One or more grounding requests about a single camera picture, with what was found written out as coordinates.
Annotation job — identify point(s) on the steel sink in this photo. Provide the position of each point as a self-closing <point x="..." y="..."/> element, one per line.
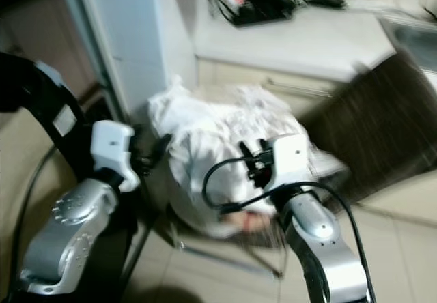
<point x="413" y="40"/>

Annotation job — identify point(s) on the tall white appliance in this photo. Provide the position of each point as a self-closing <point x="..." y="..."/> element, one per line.
<point x="136" y="37"/>

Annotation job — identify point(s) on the black curved frame with label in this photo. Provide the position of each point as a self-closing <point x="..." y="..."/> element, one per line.
<point x="34" y="91"/>

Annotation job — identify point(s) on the dark brown mat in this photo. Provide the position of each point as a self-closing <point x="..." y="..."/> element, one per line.
<point x="375" y="129"/>

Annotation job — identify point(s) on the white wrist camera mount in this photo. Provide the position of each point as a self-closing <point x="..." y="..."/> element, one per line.
<point x="292" y="160"/>
<point x="111" y="146"/>

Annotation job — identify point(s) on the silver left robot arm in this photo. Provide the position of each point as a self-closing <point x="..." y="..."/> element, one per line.
<point x="72" y="228"/>

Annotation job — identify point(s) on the white counter cabinet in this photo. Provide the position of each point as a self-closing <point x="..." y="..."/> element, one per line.
<point x="293" y="47"/>

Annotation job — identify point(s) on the white clothes pile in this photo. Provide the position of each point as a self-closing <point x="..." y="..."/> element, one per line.
<point x="205" y="146"/>

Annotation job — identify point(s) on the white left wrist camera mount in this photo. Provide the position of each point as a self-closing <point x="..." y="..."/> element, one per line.
<point x="111" y="146"/>

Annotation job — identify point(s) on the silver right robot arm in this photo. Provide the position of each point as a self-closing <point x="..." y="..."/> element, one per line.
<point x="317" y="238"/>

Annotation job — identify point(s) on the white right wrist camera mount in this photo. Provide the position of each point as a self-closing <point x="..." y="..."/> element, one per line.
<point x="292" y="160"/>

